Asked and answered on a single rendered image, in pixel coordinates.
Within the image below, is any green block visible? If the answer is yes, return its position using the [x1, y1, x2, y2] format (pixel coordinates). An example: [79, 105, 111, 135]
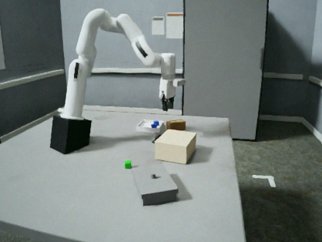
[125, 160, 131, 169]

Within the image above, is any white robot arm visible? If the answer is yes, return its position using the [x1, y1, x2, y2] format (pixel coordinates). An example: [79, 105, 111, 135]
[58, 8, 186, 120]

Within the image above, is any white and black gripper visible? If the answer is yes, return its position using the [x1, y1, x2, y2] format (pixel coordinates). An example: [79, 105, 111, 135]
[159, 79, 176, 112]

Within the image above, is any brown cardboard box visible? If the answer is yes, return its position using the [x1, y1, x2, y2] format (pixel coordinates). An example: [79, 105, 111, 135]
[166, 119, 186, 131]

